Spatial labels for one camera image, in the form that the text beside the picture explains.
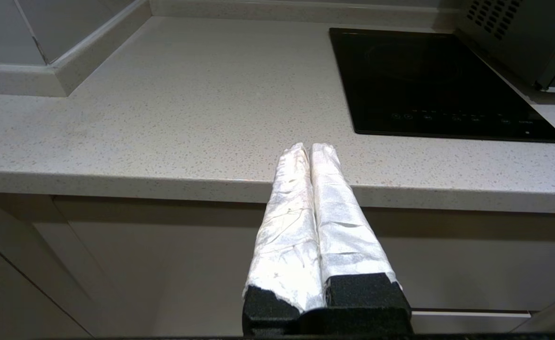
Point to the silver microwave oven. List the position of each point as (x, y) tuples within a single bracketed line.
[(508, 30)]

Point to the beige corner cabinet panel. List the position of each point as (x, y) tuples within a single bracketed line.
[(32, 264)]

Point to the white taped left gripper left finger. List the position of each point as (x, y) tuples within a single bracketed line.
[(287, 236)]

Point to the black induction cooktop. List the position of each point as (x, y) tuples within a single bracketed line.
[(424, 78)]

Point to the large beige cabinet drawer front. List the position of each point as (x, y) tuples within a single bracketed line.
[(164, 255)]

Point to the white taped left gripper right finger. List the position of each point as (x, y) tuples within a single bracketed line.
[(343, 231)]

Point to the small beige cabinet drawer front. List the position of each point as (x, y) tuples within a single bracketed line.
[(471, 322)]

